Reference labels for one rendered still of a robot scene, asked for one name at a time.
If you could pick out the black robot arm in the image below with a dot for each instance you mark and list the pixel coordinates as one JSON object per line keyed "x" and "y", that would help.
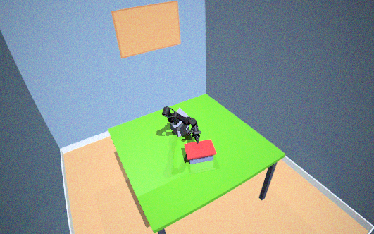
{"x": 176, "y": 118}

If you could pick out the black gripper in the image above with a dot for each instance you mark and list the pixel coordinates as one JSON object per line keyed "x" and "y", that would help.
{"x": 196, "y": 132}

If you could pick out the pink rectangular panel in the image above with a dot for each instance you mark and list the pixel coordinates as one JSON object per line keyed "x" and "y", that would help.
{"x": 197, "y": 150}

